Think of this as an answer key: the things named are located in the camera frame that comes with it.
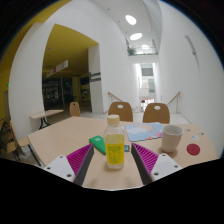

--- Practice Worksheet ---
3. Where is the wooden chair with metal legs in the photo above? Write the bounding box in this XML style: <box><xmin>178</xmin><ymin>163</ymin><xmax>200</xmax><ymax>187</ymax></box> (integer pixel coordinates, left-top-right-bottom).
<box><xmin>8</xmin><ymin>120</ymin><xmax>43</xmax><ymax>167</ymax></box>

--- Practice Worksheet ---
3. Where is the light wooden side table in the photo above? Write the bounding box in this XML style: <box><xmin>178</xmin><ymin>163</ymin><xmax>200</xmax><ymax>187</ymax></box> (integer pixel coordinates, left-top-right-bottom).
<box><xmin>28</xmin><ymin>109</ymin><xmax>65</xmax><ymax>130</ymax></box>

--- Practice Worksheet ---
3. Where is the wooden chair with oval hole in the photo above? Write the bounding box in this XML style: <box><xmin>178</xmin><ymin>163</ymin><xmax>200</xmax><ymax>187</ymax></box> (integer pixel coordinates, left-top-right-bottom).
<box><xmin>107</xmin><ymin>101</ymin><xmax>134</xmax><ymax>123</ymax></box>
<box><xmin>142</xmin><ymin>102</ymin><xmax>171</xmax><ymax>125</ymax></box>
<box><xmin>69</xmin><ymin>101</ymin><xmax>81</xmax><ymax>118</ymax></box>

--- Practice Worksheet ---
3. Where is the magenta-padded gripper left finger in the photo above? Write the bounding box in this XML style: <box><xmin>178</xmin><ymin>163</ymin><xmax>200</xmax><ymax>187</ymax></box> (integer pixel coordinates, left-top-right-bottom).
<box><xmin>43</xmin><ymin>143</ymin><xmax>95</xmax><ymax>187</ymax></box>

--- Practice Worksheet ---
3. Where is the blue illustrated paper mat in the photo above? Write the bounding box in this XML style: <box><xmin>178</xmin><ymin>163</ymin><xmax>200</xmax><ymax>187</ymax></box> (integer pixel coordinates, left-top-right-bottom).
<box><xmin>124</xmin><ymin>121</ymin><xmax>165</xmax><ymax>143</ymax></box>

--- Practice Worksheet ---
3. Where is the green potted plant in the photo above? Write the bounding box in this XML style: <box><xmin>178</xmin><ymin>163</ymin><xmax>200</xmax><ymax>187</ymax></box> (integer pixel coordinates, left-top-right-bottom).
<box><xmin>126</xmin><ymin>45</ymin><xmax>138</xmax><ymax>57</ymax></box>

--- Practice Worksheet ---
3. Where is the yellow drink bottle cream cap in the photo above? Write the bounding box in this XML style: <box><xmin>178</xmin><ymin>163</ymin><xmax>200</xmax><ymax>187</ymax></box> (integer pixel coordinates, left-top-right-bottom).
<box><xmin>103</xmin><ymin>114</ymin><xmax>126</xmax><ymax>170</ymax></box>

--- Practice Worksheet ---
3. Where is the group of oval ceiling lights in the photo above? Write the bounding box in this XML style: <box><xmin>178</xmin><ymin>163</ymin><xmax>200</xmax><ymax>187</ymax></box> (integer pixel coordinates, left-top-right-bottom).
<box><xmin>124</xmin><ymin>14</ymin><xmax>152</xmax><ymax>51</ymax></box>

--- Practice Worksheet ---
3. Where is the wooden stair handrail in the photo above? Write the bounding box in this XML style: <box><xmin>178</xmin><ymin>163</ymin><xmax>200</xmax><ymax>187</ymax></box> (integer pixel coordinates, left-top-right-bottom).
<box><xmin>107</xmin><ymin>91</ymin><xmax>125</xmax><ymax>104</ymax></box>
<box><xmin>166</xmin><ymin>91</ymin><xmax>182</xmax><ymax>114</ymax></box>

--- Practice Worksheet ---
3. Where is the glass balcony railing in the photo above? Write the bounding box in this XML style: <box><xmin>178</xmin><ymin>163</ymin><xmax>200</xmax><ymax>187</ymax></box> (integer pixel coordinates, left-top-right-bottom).
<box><xmin>125</xmin><ymin>37</ymin><xmax>158</xmax><ymax>56</ymax></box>

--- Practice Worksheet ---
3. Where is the grey strip pillar sign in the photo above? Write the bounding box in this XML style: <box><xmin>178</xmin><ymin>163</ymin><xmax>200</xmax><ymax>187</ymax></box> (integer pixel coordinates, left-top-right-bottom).
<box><xmin>88</xmin><ymin>71</ymin><xmax>102</xmax><ymax>83</ymax></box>

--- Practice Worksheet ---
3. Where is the red and white hanging sign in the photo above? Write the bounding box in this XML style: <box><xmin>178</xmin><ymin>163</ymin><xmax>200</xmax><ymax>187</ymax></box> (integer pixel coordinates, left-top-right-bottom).
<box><xmin>45</xmin><ymin>59</ymin><xmax>69</xmax><ymax>79</ymax></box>

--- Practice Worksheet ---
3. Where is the small green box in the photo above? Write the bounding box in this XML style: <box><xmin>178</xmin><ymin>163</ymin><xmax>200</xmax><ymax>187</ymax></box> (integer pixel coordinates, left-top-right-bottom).
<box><xmin>88</xmin><ymin>135</ymin><xmax>107</xmax><ymax>156</ymax></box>

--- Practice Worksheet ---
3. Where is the shop shelf unit with goods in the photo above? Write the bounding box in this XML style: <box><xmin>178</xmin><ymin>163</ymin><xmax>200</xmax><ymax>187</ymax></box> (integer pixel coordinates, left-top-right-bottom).
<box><xmin>42</xmin><ymin>79</ymin><xmax>64</xmax><ymax>109</ymax></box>

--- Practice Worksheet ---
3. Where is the beige ceramic mug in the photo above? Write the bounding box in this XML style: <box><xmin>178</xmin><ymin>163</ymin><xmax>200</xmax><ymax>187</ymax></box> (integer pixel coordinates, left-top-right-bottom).
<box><xmin>161</xmin><ymin>124</ymin><xmax>184</xmax><ymax>154</ymax></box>

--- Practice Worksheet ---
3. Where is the flat round red coaster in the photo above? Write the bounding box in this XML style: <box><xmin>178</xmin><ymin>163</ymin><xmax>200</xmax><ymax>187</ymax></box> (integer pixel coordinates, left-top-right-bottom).
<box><xmin>186</xmin><ymin>143</ymin><xmax>201</xmax><ymax>156</ymax></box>

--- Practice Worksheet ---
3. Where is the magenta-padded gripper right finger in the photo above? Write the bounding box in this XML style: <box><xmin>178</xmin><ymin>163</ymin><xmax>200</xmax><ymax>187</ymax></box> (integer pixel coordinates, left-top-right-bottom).
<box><xmin>130</xmin><ymin>142</ymin><xmax>184</xmax><ymax>186</ymax></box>

